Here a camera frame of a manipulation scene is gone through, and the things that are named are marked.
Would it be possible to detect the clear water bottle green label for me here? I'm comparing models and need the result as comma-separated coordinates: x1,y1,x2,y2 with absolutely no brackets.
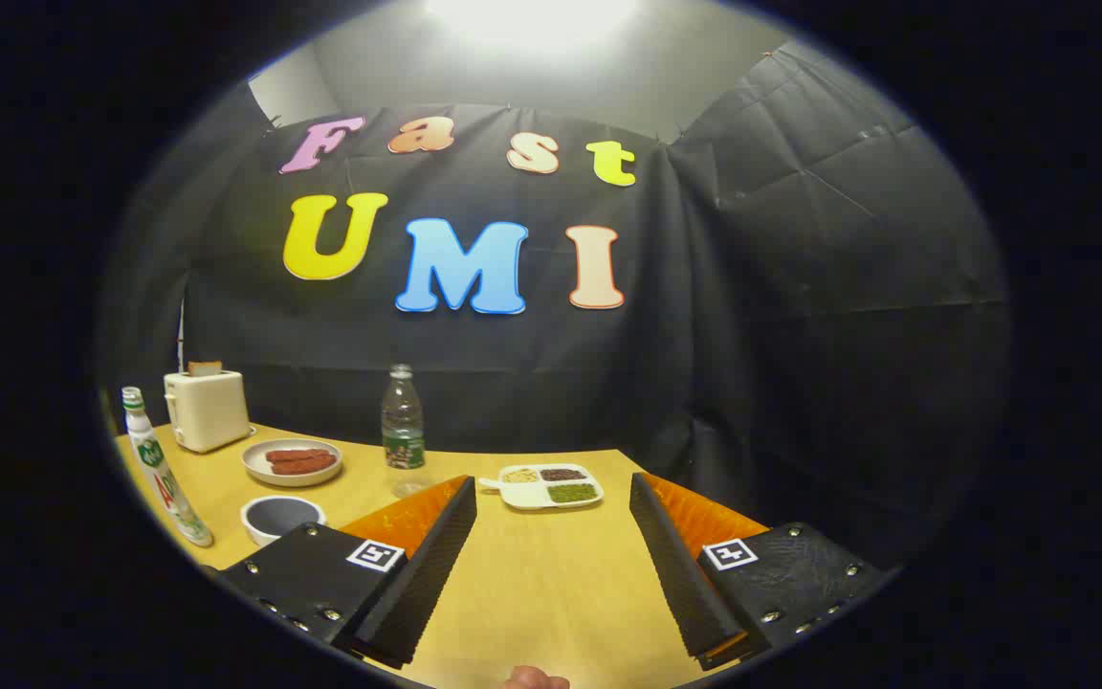
381,364,430,497

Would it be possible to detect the white cup wooden handle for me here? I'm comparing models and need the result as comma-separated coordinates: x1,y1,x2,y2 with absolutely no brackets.
241,496,326,548

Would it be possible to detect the white divided dish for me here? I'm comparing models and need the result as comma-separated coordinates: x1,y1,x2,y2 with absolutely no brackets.
478,463,606,512

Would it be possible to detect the white juice bottle green collar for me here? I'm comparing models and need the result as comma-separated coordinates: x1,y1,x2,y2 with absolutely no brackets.
121,387,215,548

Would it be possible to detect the round white plate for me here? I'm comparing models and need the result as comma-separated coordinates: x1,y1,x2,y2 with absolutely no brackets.
242,438,344,488

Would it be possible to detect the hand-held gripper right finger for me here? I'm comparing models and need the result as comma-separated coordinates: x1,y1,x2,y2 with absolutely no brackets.
629,472,887,671

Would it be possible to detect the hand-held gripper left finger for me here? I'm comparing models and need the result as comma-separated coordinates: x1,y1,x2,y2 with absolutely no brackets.
216,476,477,669

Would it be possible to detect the wooden table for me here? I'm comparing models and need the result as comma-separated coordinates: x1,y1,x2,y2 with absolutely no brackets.
116,421,772,689

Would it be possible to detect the cream toaster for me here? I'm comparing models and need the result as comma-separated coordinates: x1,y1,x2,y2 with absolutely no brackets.
164,370,253,454

